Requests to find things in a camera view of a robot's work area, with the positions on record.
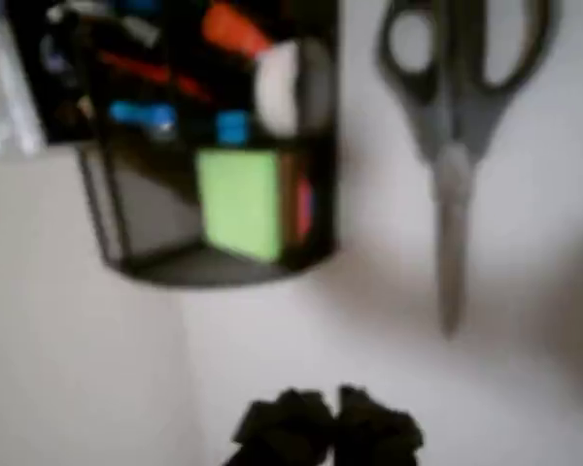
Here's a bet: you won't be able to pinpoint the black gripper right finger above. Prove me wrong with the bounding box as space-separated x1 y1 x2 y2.
337 385 425 466

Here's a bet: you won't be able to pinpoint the pink sticky note stack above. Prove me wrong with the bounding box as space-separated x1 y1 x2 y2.
294 176 318 243

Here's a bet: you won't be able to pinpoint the red pen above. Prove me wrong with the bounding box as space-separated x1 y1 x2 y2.
98 50 211 102

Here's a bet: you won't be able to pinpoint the orange capped glue stick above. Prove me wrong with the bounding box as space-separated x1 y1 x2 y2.
201 2 274 55

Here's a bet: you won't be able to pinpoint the small blue clip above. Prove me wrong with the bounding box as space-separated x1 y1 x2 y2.
215 110 250 147

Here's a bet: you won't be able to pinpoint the long blue clip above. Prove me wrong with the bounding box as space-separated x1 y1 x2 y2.
108 99 177 141

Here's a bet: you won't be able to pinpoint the white tape roll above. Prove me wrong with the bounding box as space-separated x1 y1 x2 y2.
251 38 332 138

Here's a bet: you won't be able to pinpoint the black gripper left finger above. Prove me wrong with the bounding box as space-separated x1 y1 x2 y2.
223 387 340 466

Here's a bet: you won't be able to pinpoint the black mesh desk organizer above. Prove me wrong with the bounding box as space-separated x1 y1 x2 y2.
4 0 342 290

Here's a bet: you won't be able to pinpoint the green sticky note pad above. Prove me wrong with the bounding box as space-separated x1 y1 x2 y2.
195 148 287 264

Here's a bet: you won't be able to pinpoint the black grey handled scissors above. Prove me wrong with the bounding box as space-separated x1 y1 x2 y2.
375 0 551 340

